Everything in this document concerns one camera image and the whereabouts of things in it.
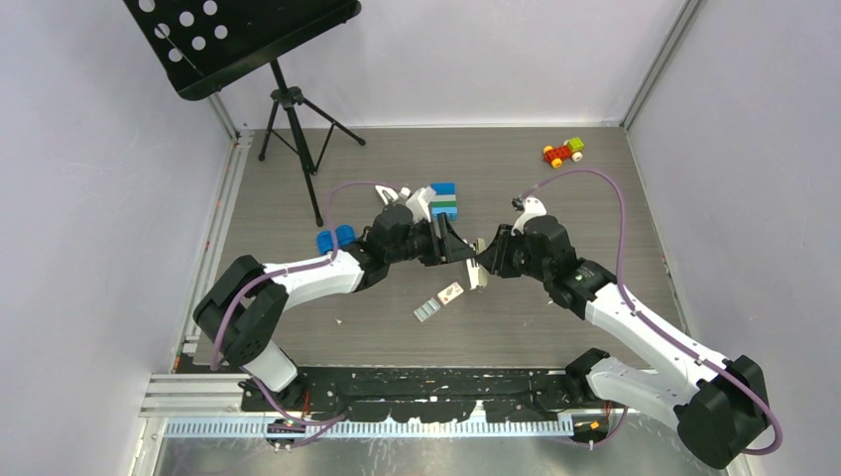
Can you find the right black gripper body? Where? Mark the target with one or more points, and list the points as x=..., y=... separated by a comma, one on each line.
x=520, y=261

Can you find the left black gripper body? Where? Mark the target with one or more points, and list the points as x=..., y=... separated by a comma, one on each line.
x=421, y=243

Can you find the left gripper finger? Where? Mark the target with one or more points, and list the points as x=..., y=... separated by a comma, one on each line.
x=454, y=251
x=448, y=238

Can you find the beige white stapler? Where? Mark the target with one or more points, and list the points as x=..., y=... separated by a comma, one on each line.
x=477, y=275

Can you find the white staple box sleeve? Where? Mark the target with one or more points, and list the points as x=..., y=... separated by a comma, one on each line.
x=451, y=292

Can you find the staple tray with staples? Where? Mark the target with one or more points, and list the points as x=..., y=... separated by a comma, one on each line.
x=427, y=309

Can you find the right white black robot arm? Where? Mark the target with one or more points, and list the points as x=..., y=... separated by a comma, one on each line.
x=716, y=405

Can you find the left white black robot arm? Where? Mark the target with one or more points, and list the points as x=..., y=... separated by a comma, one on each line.
x=243, y=308

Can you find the blue green brick stack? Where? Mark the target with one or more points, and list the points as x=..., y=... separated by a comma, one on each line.
x=444, y=201

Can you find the white staple remover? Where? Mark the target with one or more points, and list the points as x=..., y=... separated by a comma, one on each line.
x=387, y=194

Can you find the blue toy car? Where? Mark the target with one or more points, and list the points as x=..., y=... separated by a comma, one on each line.
x=326, y=241

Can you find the red green toy car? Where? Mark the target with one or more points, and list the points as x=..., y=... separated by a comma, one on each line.
x=569, y=150

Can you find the black music stand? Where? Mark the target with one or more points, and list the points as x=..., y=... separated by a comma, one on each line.
x=205, y=46

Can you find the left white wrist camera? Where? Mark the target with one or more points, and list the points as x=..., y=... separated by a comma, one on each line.
x=418, y=202

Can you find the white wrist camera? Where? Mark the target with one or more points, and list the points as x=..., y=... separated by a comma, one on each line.
x=528, y=208
x=418, y=202

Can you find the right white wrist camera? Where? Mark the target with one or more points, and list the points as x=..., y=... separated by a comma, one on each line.
x=528, y=208

